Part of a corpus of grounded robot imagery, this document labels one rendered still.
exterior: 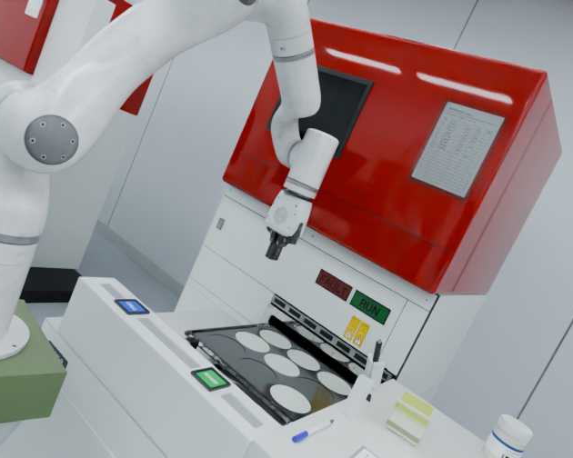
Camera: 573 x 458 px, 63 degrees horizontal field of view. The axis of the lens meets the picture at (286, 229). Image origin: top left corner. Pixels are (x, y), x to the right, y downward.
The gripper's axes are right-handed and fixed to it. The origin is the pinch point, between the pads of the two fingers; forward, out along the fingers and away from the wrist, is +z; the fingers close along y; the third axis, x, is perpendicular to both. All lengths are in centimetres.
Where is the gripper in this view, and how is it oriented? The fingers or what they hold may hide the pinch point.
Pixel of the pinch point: (274, 251)
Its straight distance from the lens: 116.7
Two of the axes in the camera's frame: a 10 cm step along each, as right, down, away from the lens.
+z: -3.9, 9.1, 1.2
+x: 6.8, 1.9, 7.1
